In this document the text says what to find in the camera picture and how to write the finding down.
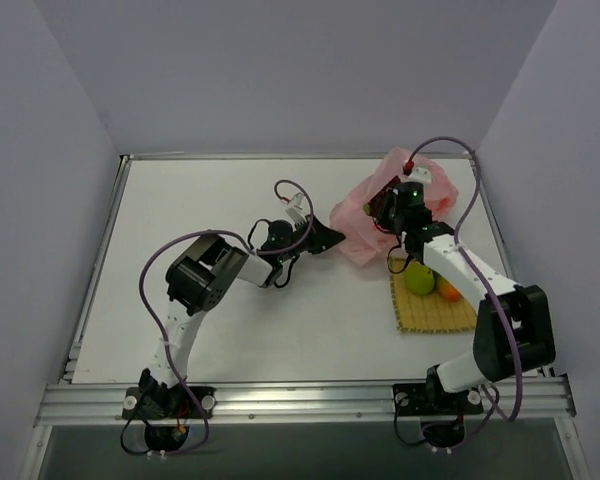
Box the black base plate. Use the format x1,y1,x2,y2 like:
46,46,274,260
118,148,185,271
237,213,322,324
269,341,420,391
121,384,216,454
391,382,484,451

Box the dark red fake grapes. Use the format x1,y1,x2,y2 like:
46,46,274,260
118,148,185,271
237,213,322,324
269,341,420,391
365,176,401,217

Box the purple cable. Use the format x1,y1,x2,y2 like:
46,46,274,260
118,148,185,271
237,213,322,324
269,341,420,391
122,179,317,456
389,135,526,451

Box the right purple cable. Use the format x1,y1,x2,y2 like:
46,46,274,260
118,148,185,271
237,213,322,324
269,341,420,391
389,135,526,451

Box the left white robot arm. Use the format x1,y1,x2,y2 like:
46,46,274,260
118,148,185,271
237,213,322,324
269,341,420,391
139,215,346,419

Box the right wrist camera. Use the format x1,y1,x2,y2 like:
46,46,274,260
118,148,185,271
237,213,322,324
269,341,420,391
403,160,433,185

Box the orange fake mango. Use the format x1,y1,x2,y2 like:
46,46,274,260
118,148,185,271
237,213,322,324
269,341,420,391
436,276,463,303

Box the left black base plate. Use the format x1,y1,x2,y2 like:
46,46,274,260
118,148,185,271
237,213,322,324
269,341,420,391
121,384,216,454

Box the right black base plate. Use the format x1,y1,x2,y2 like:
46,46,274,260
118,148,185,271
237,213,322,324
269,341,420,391
391,382,484,451

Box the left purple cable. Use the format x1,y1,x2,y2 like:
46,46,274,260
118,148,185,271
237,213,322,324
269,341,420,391
122,179,317,456

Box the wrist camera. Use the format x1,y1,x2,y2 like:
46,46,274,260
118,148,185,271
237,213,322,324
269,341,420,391
285,192,310,224
403,160,433,185

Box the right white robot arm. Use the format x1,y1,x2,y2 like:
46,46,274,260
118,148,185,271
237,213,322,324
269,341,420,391
369,181,556,413

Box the green fake pear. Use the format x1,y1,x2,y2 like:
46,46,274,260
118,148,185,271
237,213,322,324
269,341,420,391
403,260,435,296

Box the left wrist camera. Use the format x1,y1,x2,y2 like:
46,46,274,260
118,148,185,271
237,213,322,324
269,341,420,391
285,192,310,224

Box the yellow woven bamboo mat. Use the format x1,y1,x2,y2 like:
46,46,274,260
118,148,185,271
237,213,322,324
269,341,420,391
388,258,476,334

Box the pink plastic bag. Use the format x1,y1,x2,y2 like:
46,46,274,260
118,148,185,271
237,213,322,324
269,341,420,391
328,146,461,268

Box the aluminium front rail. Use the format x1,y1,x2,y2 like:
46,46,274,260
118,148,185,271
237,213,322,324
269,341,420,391
34,377,576,426

